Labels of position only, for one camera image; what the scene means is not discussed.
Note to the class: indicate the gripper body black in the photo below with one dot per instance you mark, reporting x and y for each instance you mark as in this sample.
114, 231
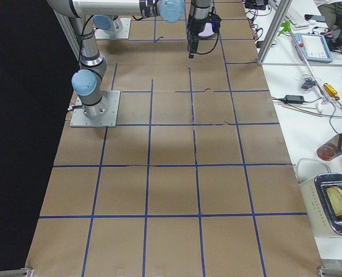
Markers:
194, 27

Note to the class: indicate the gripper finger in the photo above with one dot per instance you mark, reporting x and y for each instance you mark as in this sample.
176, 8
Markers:
193, 47

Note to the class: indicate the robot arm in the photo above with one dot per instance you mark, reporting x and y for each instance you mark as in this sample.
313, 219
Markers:
87, 81
109, 24

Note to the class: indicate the black power adapter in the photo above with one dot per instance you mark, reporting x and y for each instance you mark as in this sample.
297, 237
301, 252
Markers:
294, 99

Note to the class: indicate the blue teach pendant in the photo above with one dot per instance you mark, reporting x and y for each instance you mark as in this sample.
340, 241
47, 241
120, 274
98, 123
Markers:
314, 47

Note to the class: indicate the yellow screwdriver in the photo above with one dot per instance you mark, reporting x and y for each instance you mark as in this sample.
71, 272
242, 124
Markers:
331, 91

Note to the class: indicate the glass jar black lid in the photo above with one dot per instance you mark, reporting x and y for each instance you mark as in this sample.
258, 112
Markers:
331, 149

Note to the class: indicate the white toaster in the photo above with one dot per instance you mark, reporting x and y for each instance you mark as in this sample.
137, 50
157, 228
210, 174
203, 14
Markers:
324, 222

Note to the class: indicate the toast slice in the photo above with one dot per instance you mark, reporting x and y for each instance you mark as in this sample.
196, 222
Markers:
335, 198

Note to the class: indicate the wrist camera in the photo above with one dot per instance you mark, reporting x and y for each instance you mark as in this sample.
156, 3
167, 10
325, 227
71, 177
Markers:
211, 27

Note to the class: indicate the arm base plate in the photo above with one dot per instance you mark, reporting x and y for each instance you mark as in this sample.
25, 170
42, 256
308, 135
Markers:
122, 35
103, 114

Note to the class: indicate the aluminium frame post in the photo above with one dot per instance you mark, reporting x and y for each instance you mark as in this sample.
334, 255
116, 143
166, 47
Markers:
272, 31

